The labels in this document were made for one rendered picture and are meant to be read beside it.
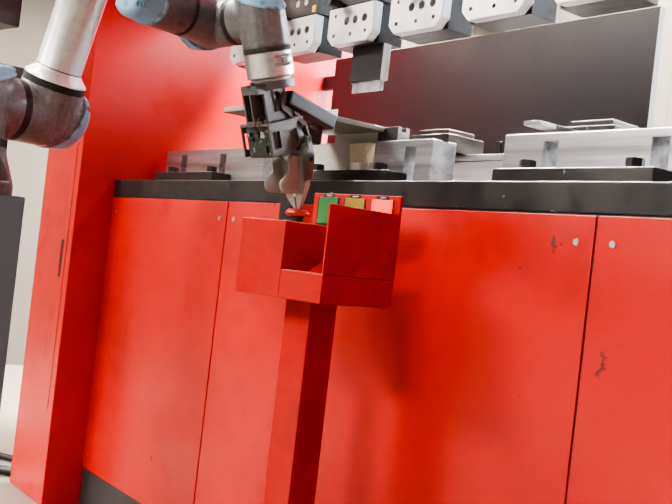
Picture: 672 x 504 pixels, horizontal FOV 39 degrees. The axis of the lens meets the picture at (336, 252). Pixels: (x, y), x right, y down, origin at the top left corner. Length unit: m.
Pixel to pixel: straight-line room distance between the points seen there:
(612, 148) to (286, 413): 0.65
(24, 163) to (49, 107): 3.29
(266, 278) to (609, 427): 0.56
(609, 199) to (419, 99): 1.35
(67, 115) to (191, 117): 0.90
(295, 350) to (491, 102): 1.11
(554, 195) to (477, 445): 0.39
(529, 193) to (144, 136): 1.46
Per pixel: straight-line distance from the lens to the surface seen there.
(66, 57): 1.83
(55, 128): 1.84
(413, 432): 1.55
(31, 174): 5.11
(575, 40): 2.27
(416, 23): 1.82
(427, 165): 1.74
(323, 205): 1.61
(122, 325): 2.46
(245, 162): 2.25
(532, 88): 2.32
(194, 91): 2.71
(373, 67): 1.95
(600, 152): 1.49
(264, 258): 1.48
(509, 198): 1.43
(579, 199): 1.34
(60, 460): 2.63
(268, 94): 1.47
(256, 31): 1.47
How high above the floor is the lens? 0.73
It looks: level
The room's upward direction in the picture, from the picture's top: 7 degrees clockwise
